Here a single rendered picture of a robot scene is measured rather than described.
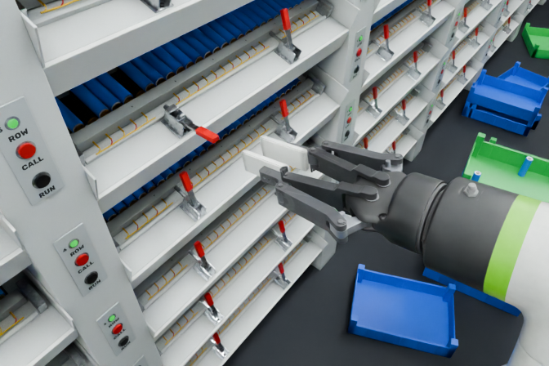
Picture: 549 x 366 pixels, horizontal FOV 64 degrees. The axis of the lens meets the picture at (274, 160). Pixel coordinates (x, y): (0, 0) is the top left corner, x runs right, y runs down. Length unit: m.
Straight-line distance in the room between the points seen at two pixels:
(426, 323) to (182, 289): 0.84
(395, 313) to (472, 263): 1.10
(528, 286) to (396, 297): 1.14
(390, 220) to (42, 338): 0.51
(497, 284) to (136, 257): 0.53
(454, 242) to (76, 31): 0.42
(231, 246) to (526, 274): 0.68
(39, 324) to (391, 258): 1.18
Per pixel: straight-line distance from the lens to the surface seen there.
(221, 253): 0.96
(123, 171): 0.61
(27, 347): 0.73
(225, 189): 0.82
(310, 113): 0.99
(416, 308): 1.52
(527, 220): 0.40
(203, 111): 0.69
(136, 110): 0.65
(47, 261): 0.61
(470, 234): 0.40
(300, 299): 1.48
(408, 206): 0.42
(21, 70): 0.48
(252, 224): 1.00
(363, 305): 1.49
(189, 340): 1.08
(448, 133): 2.19
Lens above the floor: 1.28
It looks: 42 degrees down
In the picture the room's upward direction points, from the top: straight up
